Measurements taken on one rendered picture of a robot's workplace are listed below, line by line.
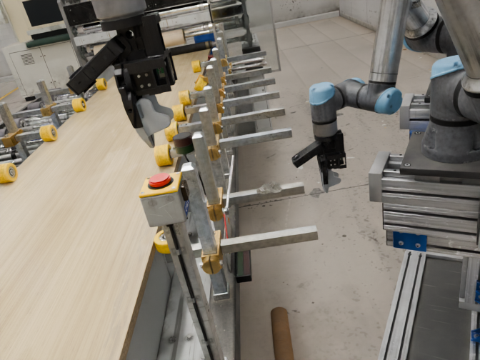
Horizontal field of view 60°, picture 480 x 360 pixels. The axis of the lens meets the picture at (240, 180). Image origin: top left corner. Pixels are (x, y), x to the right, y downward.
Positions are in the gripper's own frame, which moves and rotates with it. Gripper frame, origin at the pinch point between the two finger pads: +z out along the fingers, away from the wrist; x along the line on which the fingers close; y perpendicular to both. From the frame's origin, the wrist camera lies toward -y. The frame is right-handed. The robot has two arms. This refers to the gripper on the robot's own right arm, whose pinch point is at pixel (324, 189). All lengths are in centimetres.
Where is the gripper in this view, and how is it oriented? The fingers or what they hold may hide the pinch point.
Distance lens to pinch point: 142.1
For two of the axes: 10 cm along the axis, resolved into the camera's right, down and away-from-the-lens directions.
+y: 9.8, -1.6, -0.8
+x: -0.1, -4.7, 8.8
